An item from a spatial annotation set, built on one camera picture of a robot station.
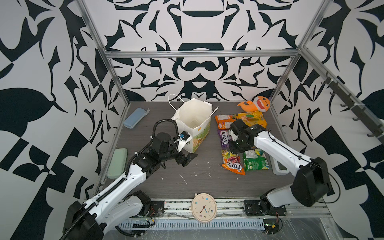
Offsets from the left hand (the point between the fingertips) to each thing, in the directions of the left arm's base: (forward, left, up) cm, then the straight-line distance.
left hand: (191, 144), depth 74 cm
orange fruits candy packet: (-2, -23, -18) cm, 29 cm away
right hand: (+2, -23, -10) cm, 25 cm away
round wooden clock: (-24, -5, -18) cm, 30 cm away
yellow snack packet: (+28, -43, -16) cm, 54 cm away
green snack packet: (-1, -37, -18) cm, 42 cm away
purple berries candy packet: (+14, -22, -18) cm, 32 cm away
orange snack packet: (+27, -24, -18) cm, 40 cm away
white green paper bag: (+26, -2, -11) cm, 29 cm away
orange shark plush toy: (+38, -50, -13) cm, 64 cm away
